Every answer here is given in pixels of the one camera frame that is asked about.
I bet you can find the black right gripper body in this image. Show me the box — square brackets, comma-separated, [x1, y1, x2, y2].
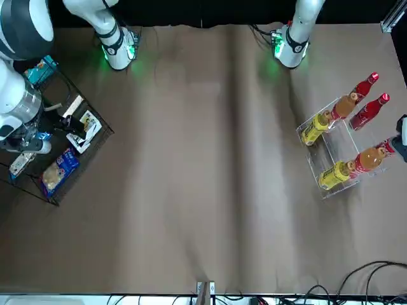
[5, 119, 53, 156]

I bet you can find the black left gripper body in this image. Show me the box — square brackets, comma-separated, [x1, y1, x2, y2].
[391, 137, 407, 164]

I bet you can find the red cola bottle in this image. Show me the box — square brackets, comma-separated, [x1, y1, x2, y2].
[348, 92, 391, 131]
[374, 137, 397, 157]
[351, 72, 380, 99]

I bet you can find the teal chips packet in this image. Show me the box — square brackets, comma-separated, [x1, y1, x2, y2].
[23, 55, 59, 87]

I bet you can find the clear acrylic shelf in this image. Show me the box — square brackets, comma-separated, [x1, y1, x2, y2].
[295, 94, 391, 200]

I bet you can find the white snack packet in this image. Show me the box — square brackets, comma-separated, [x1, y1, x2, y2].
[66, 109, 103, 155]

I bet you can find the white label strip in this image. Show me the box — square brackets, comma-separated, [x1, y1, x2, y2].
[62, 94, 84, 118]

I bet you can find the long blue biscuit packet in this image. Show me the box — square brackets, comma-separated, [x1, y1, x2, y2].
[8, 132, 53, 176]

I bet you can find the orange drink bottle red label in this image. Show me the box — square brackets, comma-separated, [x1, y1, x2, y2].
[348, 146, 388, 179]
[329, 91, 360, 121]

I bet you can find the blue cookie bag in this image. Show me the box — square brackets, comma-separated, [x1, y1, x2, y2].
[38, 147, 80, 198]

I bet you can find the yellow drink bottle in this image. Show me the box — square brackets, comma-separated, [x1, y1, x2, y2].
[300, 110, 334, 147]
[317, 159, 357, 191]

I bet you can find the black wire shelf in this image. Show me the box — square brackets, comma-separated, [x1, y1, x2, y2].
[0, 27, 114, 207]

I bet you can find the long black cable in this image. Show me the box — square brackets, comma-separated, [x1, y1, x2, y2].
[336, 260, 407, 298]

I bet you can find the aluminium frame profile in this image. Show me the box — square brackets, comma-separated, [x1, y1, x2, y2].
[380, 0, 407, 33]

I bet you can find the short black cable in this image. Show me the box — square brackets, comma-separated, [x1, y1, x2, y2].
[304, 284, 333, 299]

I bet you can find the aluminium camera post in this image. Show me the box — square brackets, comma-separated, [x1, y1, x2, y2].
[196, 280, 216, 305]

